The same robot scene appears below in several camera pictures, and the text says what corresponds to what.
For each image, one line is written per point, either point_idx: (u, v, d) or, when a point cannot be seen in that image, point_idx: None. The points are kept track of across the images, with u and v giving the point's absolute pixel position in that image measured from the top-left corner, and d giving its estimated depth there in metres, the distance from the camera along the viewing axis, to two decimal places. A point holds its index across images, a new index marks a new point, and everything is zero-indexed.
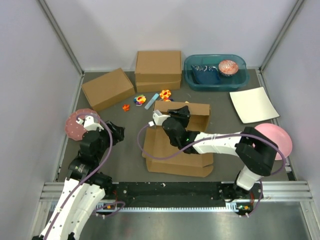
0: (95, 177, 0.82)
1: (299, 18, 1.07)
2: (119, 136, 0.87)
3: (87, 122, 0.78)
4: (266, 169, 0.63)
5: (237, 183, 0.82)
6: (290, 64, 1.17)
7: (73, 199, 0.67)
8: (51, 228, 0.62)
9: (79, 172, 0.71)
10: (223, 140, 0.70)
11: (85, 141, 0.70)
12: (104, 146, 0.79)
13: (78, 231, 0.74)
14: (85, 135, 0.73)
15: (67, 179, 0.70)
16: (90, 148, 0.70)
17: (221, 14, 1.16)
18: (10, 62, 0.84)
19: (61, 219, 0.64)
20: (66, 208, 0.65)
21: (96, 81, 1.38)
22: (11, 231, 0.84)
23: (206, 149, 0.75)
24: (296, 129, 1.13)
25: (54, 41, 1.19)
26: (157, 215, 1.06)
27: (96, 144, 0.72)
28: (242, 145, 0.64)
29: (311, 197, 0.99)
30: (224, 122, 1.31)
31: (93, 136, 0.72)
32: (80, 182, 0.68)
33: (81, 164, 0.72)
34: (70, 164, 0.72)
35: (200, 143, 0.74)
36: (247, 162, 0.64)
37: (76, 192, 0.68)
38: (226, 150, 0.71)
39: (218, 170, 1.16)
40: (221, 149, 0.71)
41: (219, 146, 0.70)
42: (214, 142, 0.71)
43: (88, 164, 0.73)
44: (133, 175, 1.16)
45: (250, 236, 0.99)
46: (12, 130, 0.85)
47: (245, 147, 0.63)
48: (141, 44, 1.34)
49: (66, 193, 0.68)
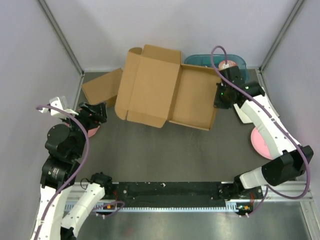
0: (96, 177, 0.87)
1: (298, 18, 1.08)
2: (101, 118, 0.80)
3: (53, 111, 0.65)
4: (274, 180, 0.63)
5: (241, 176, 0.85)
6: (290, 64, 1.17)
7: (53, 209, 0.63)
8: (37, 238, 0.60)
9: (53, 176, 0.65)
10: (278, 133, 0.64)
11: (51, 142, 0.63)
12: (80, 140, 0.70)
13: (77, 228, 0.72)
14: (52, 134, 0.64)
15: (42, 187, 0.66)
16: (59, 148, 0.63)
17: (221, 14, 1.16)
18: (10, 62, 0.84)
19: (45, 230, 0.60)
20: (47, 219, 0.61)
21: (97, 82, 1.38)
22: (11, 231, 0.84)
23: (252, 116, 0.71)
24: (296, 129, 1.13)
25: (54, 42, 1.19)
26: (157, 215, 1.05)
27: (66, 144, 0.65)
28: (287, 157, 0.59)
29: (311, 197, 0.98)
30: (225, 122, 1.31)
31: (62, 135, 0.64)
32: (57, 191, 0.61)
33: (54, 168, 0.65)
34: (43, 167, 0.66)
35: (255, 108, 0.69)
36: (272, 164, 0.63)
37: (55, 201, 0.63)
38: (265, 136, 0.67)
39: (218, 170, 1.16)
40: (265, 132, 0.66)
41: (268, 130, 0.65)
42: (266, 123, 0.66)
43: (64, 166, 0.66)
44: (133, 175, 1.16)
45: (250, 236, 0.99)
46: (11, 130, 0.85)
47: (288, 162, 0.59)
48: (141, 45, 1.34)
49: (45, 202, 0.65)
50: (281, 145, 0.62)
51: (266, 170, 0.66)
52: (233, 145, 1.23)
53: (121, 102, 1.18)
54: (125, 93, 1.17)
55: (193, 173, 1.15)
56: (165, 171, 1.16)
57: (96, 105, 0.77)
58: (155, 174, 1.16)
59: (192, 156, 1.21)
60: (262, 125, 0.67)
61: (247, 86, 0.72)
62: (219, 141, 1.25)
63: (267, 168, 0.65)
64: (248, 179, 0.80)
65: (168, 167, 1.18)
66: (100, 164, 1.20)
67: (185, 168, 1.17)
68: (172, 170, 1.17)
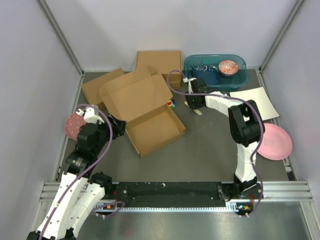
0: (96, 177, 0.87)
1: (298, 19, 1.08)
2: (119, 130, 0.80)
3: (86, 114, 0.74)
4: (240, 137, 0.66)
5: (235, 173, 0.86)
6: (290, 63, 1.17)
7: (70, 194, 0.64)
8: (48, 223, 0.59)
9: (76, 166, 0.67)
10: (228, 100, 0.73)
11: (82, 134, 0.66)
12: (102, 139, 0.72)
13: (77, 228, 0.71)
14: (83, 128, 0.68)
15: (64, 174, 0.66)
16: (88, 141, 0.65)
17: (221, 14, 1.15)
18: (10, 62, 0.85)
19: (58, 214, 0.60)
20: (63, 204, 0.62)
21: (97, 82, 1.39)
22: (11, 232, 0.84)
23: (213, 106, 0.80)
24: (295, 129, 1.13)
25: (54, 41, 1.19)
26: (157, 215, 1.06)
27: (94, 138, 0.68)
28: (236, 108, 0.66)
29: (311, 197, 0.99)
30: (223, 123, 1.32)
31: (91, 129, 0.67)
32: (78, 177, 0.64)
33: (78, 158, 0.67)
34: (68, 158, 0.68)
35: (211, 97, 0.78)
36: (231, 123, 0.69)
37: (73, 187, 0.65)
38: (225, 110, 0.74)
39: (219, 169, 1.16)
40: (222, 108, 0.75)
41: (221, 103, 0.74)
42: (219, 100, 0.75)
43: (86, 158, 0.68)
44: (134, 176, 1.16)
45: (250, 236, 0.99)
46: (11, 131, 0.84)
47: (235, 110, 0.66)
48: (141, 45, 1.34)
49: (64, 187, 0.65)
50: (231, 103, 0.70)
51: (233, 133, 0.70)
52: (233, 145, 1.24)
53: (113, 84, 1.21)
54: (128, 85, 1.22)
55: (193, 173, 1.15)
56: (165, 171, 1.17)
57: (119, 119, 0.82)
58: (155, 175, 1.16)
59: (192, 156, 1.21)
60: (217, 103, 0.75)
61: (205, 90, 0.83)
62: (219, 140, 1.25)
63: (232, 131, 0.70)
64: (240, 168, 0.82)
65: (167, 168, 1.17)
66: (100, 165, 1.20)
67: (184, 167, 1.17)
68: (171, 170, 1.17)
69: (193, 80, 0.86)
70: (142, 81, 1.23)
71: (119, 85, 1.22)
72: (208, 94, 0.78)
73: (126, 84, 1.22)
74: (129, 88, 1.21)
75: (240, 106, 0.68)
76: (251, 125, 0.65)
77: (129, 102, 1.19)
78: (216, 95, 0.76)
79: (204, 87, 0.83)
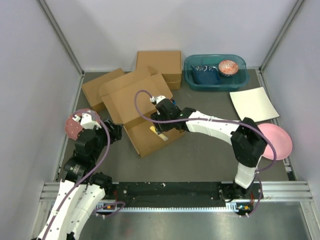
0: (95, 177, 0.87)
1: (298, 18, 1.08)
2: (117, 135, 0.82)
3: (83, 120, 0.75)
4: (253, 160, 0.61)
5: (235, 180, 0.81)
6: (290, 63, 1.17)
7: (68, 201, 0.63)
8: (48, 231, 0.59)
9: (74, 173, 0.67)
10: (219, 124, 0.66)
11: (80, 140, 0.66)
12: (100, 145, 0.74)
13: (78, 232, 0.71)
14: (81, 133, 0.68)
15: (62, 181, 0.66)
16: (86, 147, 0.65)
17: (221, 14, 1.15)
18: (10, 62, 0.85)
19: (58, 221, 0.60)
20: (62, 211, 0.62)
21: (97, 82, 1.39)
22: (11, 231, 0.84)
23: (198, 129, 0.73)
24: (295, 129, 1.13)
25: (54, 41, 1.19)
26: (157, 215, 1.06)
27: (91, 144, 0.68)
28: (238, 133, 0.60)
29: (311, 197, 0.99)
30: None
31: (89, 135, 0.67)
32: (76, 184, 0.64)
33: (76, 165, 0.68)
34: (65, 164, 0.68)
35: (194, 122, 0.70)
36: (235, 150, 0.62)
37: (72, 194, 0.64)
38: (220, 136, 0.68)
39: (219, 169, 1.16)
40: (214, 133, 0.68)
41: (213, 129, 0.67)
42: (209, 125, 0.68)
43: (84, 164, 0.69)
44: (134, 175, 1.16)
45: (250, 236, 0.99)
46: (11, 131, 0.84)
47: (238, 136, 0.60)
48: (141, 45, 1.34)
49: (62, 195, 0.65)
50: (229, 130, 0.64)
51: (239, 158, 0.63)
52: None
53: (113, 85, 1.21)
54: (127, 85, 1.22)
55: (193, 173, 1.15)
56: (164, 171, 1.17)
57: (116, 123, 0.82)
58: (155, 175, 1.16)
59: (192, 156, 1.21)
60: (207, 129, 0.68)
61: (181, 113, 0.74)
62: (219, 141, 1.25)
63: (239, 156, 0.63)
64: (242, 179, 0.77)
65: (167, 168, 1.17)
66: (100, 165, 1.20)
67: (184, 166, 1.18)
68: (171, 170, 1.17)
69: (161, 105, 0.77)
70: (142, 81, 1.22)
71: (119, 86, 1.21)
72: (191, 119, 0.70)
73: (126, 84, 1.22)
74: (129, 88, 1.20)
75: (237, 129, 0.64)
76: (256, 144, 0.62)
77: (128, 102, 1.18)
78: (201, 120, 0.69)
79: (176, 110, 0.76)
